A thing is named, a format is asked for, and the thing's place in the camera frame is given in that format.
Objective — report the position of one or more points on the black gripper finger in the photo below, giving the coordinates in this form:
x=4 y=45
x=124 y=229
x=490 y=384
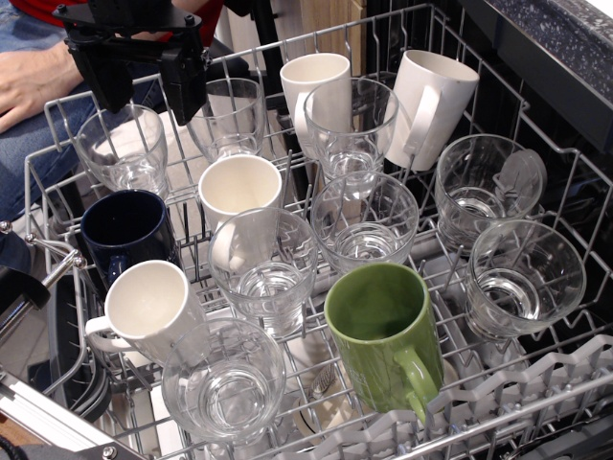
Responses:
x=183 y=68
x=107 y=77

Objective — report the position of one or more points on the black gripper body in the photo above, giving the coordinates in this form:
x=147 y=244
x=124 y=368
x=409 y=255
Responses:
x=100 y=32

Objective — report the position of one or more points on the green ceramic mug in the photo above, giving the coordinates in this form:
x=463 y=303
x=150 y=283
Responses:
x=381 y=319

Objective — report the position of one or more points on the white mug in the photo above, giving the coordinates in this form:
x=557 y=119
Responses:
x=433 y=91
x=316 y=76
x=230 y=186
x=147 y=309

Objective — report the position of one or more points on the white mug back centre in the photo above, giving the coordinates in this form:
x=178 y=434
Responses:
x=316 y=76

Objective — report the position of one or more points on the dark blue ceramic mug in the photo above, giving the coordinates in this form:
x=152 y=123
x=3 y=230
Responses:
x=126 y=228

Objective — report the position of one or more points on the white mug front left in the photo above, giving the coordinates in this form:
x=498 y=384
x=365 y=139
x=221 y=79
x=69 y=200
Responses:
x=147 y=309

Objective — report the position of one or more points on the white mug back right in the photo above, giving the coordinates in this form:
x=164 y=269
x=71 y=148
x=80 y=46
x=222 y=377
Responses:
x=433 y=91

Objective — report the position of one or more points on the person's hand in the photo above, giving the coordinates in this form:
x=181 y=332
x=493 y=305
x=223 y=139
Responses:
x=30 y=79

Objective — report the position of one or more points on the clear glass back left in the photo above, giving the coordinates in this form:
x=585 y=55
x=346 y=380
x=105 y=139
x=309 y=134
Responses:
x=231 y=121

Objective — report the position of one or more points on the clear glass far left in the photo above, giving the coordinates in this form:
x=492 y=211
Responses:
x=126 y=150

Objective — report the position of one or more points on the clear tall glass back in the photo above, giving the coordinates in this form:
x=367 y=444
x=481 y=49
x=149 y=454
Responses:
x=350 y=123

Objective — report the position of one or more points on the clear glass centre front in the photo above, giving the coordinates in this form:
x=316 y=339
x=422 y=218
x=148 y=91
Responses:
x=265 y=262

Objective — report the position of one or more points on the clear glass front left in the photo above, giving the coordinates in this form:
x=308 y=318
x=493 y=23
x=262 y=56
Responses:
x=224 y=380

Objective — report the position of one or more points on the clear glass right back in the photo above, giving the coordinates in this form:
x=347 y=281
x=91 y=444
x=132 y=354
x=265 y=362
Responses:
x=482 y=180

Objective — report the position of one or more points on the white plate lower rack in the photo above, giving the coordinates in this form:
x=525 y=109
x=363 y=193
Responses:
x=324 y=408

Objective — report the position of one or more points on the dark speckled countertop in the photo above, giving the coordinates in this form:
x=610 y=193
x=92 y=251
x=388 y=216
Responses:
x=563 y=50

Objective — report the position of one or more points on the clear glass right front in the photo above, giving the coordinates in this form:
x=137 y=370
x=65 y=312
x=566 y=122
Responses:
x=522 y=276

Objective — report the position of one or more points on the grey plastic tine holder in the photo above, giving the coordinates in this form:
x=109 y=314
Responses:
x=556 y=387

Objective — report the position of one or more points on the grey wire dishwasher rack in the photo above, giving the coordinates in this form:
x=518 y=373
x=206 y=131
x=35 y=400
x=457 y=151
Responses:
x=123 y=395

